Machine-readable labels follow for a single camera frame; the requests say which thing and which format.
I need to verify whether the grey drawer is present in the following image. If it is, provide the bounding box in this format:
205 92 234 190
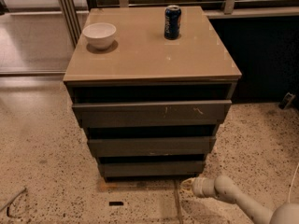
88 136 216 157
98 161 205 178
72 100 232 128

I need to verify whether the grey drawer cabinet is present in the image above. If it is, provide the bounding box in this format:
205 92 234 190
64 7 241 165

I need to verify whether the small dark floor object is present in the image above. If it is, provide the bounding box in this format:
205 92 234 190
278 92 295 109

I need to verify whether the blue soda can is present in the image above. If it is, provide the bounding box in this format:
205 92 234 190
164 5 181 39

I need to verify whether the white ceramic bowl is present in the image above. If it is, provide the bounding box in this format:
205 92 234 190
82 22 117 49

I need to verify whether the white cable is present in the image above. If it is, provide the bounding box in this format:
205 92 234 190
287 161 299 203

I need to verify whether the sliding door frame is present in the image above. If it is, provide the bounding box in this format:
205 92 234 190
58 0 81 48

